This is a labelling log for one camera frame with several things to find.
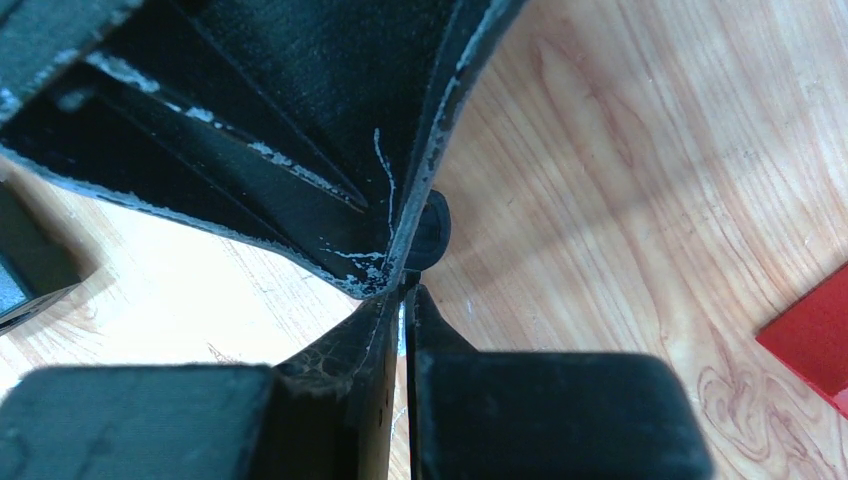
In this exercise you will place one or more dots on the red toy brick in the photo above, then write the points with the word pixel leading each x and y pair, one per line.
pixel 810 339

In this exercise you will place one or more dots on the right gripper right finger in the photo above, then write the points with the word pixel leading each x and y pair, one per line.
pixel 477 414

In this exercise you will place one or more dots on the black headed key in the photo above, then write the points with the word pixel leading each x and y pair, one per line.
pixel 432 235

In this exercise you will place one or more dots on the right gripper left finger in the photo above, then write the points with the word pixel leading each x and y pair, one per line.
pixel 321 414

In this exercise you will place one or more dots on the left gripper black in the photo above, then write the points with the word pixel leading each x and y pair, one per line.
pixel 37 267

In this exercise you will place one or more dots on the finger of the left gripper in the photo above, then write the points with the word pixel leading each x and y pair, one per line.
pixel 312 129

